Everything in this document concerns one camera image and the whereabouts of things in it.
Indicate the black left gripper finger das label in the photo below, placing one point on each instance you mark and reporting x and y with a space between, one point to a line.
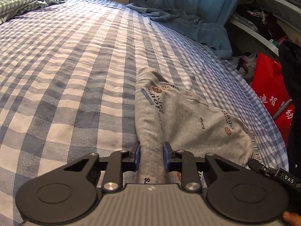
279 174

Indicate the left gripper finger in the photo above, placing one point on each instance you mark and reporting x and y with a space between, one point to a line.
118 163
184 163

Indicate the grey printed child pants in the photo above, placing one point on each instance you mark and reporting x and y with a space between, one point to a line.
167 113

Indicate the person's right hand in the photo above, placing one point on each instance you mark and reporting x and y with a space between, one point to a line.
292 218

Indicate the red printed bag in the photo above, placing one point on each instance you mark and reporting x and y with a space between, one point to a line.
268 83

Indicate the blue checked bed sheet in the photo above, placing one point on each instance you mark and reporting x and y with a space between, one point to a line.
68 75

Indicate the black hanging garment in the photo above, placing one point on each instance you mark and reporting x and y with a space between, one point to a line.
289 54

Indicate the white shelf rack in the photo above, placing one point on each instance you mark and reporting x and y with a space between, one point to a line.
244 35

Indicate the blue star curtain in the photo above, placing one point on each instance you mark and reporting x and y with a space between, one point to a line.
200 20

